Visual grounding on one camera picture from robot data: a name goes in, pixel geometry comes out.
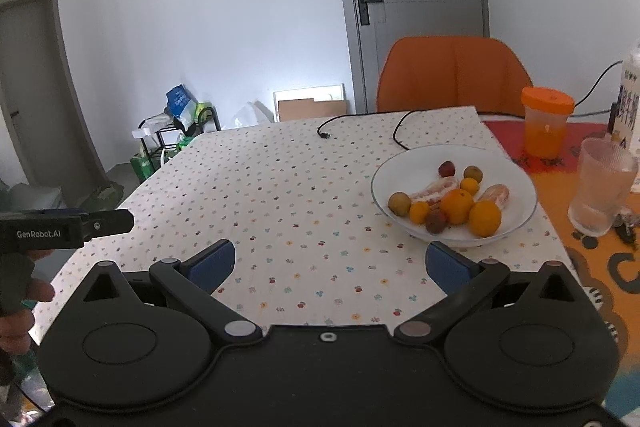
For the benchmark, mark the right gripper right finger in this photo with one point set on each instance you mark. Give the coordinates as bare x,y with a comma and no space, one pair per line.
524,340

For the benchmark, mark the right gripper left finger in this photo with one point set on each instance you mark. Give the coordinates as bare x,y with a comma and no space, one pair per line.
129,340

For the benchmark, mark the medium orange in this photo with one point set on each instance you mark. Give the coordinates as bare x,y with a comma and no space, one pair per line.
484,218

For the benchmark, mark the peeled pomelo segment back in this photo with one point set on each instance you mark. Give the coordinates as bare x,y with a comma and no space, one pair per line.
499,194

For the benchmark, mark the peeled pomelo segment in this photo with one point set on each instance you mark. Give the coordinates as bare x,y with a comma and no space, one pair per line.
499,194
436,191

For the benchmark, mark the dark red plum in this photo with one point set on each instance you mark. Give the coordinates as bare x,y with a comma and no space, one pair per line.
436,221
447,169

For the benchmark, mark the large orange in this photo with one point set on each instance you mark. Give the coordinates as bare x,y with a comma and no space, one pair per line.
457,206

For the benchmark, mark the small mandarin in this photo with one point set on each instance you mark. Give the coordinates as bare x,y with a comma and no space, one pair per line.
470,185
418,212

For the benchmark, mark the brown-green round fruit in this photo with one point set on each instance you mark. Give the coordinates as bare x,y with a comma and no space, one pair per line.
399,204
473,172

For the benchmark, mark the peeled pomelo segment front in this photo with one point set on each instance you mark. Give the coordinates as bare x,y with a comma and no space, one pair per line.
436,191

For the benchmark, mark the person's left hand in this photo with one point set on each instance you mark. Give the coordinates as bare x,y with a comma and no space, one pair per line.
22,306

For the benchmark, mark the grey sofa cushion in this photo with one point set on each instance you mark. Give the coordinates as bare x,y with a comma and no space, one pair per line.
35,197

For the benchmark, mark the orange red table mat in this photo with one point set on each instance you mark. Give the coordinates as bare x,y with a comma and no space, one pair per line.
607,266

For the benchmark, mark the green carton box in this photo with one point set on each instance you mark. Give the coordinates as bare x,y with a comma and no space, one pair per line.
143,167

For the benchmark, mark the white ceramic bowl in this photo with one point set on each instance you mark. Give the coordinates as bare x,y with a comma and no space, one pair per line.
411,171

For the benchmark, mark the black metal shelf rack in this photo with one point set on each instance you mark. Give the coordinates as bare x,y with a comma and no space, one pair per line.
163,136

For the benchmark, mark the ribbed clear glass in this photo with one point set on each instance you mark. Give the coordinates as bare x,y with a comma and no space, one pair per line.
605,175

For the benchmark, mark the blue white bag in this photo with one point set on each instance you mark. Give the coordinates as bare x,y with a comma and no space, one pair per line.
181,105

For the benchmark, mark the floral white tablecloth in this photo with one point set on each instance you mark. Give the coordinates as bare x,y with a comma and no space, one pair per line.
311,245

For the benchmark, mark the white milk carton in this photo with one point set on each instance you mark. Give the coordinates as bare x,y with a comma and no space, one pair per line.
626,125

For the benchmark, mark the orange lidded cup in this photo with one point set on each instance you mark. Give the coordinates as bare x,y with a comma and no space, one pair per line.
545,121

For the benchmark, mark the clear plastic bag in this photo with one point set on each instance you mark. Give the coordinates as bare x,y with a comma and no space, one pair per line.
252,114

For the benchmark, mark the cardboard sheet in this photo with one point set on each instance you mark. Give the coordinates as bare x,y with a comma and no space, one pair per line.
305,108

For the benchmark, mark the orange chair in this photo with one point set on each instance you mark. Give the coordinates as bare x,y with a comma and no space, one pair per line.
434,72

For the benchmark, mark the white framed board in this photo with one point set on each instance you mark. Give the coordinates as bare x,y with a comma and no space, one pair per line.
324,93

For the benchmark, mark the black door handle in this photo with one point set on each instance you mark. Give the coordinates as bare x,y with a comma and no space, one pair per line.
363,10

